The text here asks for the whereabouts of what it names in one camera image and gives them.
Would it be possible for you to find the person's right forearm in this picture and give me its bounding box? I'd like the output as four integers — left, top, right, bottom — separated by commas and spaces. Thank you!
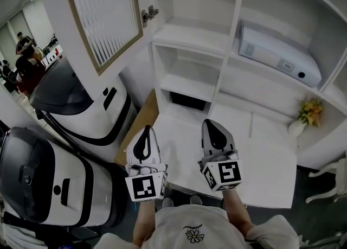
222, 189, 255, 232

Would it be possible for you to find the large white carton box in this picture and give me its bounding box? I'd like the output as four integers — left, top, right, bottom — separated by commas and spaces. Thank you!
237, 20, 322, 88

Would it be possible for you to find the brown cardboard box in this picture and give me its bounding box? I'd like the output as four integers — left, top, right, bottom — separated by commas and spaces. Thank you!
113, 89, 159, 166

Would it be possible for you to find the person's white flower-print shirt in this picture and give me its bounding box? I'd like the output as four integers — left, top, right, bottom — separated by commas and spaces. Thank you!
93, 204, 301, 249

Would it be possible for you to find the white ceramic vase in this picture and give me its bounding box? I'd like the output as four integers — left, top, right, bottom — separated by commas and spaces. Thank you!
287, 119, 309, 138

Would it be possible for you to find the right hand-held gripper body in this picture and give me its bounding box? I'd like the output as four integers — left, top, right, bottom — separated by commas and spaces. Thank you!
197, 148, 243, 193

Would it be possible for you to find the yellow flower bouquet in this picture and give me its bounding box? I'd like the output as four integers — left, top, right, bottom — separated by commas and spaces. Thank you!
297, 98, 324, 127

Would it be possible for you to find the white desk hutch shelving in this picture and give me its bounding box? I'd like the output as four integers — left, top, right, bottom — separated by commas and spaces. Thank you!
119, 0, 347, 170

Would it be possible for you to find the person's left forearm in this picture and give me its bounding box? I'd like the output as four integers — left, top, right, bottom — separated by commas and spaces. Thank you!
132, 200, 158, 247

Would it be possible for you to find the white robot with black visor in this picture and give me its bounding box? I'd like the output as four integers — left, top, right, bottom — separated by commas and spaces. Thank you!
0, 127, 128, 228
29, 56, 136, 147

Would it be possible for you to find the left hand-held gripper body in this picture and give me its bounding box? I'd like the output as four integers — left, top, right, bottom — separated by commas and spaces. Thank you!
124, 162, 169, 203

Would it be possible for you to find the metal cabinet hinge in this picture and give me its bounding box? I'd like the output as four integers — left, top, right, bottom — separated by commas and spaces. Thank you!
140, 5, 159, 28

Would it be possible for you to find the white curved-leg side table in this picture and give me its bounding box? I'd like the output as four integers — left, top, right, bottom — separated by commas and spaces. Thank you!
305, 158, 347, 204

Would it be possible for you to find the cabinet door with glass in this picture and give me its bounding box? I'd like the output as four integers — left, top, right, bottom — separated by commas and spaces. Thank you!
35, 0, 160, 86

